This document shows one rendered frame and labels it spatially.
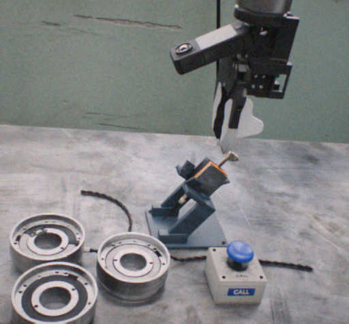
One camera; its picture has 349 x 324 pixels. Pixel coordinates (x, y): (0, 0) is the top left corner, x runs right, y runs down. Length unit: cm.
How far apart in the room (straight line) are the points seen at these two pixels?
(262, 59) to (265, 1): 9
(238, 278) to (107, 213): 27
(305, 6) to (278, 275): 174
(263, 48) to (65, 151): 50
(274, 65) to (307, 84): 186
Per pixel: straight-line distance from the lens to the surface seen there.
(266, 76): 73
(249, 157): 113
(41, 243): 80
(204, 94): 241
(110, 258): 75
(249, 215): 94
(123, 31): 225
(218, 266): 74
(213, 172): 79
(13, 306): 67
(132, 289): 71
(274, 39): 72
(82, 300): 69
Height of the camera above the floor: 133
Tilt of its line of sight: 29 degrees down
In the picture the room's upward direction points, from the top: 10 degrees clockwise
